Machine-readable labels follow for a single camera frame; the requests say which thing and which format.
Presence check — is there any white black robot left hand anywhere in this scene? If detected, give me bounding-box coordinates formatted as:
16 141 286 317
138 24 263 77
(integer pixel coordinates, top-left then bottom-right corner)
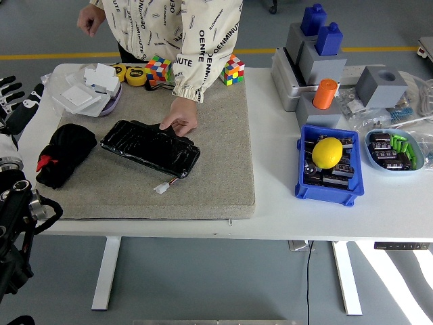
0 74 45 160

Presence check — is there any person's right hand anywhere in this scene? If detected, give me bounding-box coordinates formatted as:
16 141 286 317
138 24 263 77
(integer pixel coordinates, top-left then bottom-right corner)
76 5 107 38

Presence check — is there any person's left hand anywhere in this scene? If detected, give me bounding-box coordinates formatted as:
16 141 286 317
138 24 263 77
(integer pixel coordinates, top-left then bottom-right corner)
158 96 199 137

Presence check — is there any black rag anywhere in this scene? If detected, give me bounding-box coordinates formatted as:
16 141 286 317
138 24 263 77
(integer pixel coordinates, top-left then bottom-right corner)
35 123 98 190

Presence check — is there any black table control panel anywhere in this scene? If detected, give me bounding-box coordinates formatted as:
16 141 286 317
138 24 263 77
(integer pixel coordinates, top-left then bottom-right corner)
373 242 430 251

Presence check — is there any clear plastic bag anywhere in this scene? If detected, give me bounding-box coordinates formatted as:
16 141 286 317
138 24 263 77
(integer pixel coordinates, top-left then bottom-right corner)
411 127 433 171
40 63 114 118

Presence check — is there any stickerless colourful puzzle cube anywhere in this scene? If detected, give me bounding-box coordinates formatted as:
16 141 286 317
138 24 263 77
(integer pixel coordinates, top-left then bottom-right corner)
144 54 173 86

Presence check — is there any flat white square box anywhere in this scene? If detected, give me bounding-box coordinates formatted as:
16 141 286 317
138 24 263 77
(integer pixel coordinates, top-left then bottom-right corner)
49 79 103 115

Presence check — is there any white folded carton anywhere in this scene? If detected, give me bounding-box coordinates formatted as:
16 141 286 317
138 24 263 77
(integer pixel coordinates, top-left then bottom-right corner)
83 62 120 93

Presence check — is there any yellow tape measure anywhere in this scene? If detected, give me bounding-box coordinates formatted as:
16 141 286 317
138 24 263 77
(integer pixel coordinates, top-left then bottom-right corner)
124 66 148 87
110 62 128 83

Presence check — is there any grey-brown mat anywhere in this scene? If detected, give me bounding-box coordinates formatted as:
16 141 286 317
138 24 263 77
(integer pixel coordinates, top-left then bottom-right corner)
35 64 256 221

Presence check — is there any white-framed colourful puzzle cube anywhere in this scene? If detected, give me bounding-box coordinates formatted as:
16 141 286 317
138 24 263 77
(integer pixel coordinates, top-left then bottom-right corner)
219 53 246 87

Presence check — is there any person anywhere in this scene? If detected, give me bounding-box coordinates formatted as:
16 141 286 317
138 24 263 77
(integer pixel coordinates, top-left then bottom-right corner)
89 0 244 103

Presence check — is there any purple bowl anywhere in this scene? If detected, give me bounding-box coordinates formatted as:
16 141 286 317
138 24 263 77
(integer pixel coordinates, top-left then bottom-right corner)
98 81 123 118

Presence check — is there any orange cylinder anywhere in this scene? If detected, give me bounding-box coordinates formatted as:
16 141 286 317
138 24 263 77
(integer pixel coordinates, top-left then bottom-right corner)
312 78 340 110

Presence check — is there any yellow lemon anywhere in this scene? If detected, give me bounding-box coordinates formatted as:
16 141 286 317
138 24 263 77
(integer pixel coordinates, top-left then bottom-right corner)
311 137 344 169

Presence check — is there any blue peg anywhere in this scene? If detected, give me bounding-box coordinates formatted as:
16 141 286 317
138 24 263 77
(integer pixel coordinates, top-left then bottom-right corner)
300 3 328 37
315 22 344 57

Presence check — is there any blue plastic bin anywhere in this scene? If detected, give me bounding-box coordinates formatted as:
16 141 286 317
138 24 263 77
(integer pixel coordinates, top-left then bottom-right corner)
294 123 365 207

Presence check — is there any bag of metal parts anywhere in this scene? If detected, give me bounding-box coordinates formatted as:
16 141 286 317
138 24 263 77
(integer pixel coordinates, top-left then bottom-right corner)
338 88 368 119

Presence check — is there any grey box under table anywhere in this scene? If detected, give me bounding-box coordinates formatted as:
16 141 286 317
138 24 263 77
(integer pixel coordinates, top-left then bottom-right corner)
288 239 311 252

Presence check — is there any white table leg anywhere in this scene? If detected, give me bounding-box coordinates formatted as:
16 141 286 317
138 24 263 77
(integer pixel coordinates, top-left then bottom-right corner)
331 240 363 316
91 236 122 311

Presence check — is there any clear bag of screws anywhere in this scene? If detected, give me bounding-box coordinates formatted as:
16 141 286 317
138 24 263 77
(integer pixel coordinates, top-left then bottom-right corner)
357 113 394 135

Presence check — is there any light blue tray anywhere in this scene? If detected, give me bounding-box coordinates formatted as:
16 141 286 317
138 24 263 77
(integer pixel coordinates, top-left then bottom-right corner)
364 127 426 176

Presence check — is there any grey block with round hole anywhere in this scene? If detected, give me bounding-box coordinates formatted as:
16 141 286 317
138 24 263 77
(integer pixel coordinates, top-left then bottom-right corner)
355 65 409 109

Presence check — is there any bag of blue resistors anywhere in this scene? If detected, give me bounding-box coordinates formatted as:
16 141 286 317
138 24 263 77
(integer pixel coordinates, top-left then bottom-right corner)
388 97 417 125

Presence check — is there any white thin rod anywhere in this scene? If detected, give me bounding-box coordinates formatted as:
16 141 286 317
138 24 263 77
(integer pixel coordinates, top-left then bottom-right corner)
392 114 433 128

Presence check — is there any grey platform with red mark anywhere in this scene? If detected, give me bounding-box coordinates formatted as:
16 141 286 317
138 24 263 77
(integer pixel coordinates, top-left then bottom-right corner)
417 36 433 65

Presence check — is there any black cord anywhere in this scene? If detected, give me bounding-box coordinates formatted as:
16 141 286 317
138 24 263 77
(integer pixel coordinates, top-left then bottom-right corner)
144 81 175 93

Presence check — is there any white connector with wires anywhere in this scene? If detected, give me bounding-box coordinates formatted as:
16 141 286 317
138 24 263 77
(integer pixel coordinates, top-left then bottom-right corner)
154 175 180 194

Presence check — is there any light grey enclosure box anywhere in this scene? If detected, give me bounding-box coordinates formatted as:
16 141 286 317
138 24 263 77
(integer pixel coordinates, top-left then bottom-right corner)
270 47 317 112

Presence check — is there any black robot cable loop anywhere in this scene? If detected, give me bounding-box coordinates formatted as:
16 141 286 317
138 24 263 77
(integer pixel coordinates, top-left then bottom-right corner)
5 315 37 325

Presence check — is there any black power cable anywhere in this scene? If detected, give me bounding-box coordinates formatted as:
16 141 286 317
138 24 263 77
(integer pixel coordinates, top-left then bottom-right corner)
305 240 314 325

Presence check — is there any white cable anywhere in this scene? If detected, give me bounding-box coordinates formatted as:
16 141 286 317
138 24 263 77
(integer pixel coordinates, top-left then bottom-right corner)
398 70 433 118

